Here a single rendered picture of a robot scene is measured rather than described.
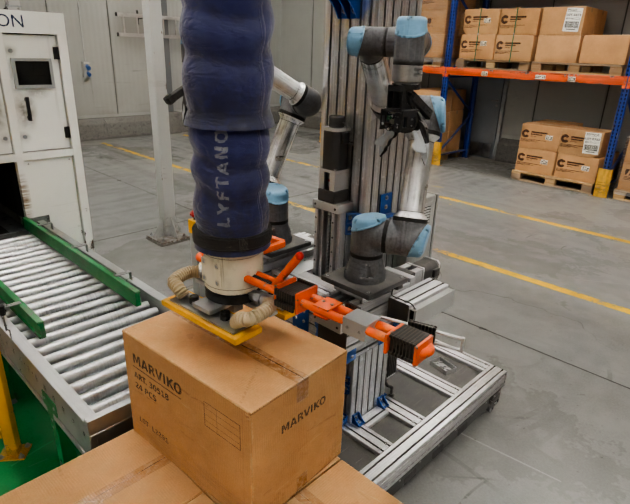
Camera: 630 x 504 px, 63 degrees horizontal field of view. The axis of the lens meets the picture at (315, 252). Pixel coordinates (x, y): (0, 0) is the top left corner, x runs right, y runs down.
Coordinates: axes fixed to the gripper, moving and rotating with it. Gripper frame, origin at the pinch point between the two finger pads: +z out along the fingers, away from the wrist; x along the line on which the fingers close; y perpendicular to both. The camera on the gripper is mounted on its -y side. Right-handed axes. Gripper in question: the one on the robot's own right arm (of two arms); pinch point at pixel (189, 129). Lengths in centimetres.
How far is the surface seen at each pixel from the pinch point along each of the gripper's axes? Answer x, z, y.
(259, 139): -76, -8, -6
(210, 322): -75, 42, -21
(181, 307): -62, 42, -25
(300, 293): -95, 28, -3
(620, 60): 214, -36, 651
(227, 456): -92, 75, -23
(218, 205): -73, 9, -17
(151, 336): -53, 55, -32
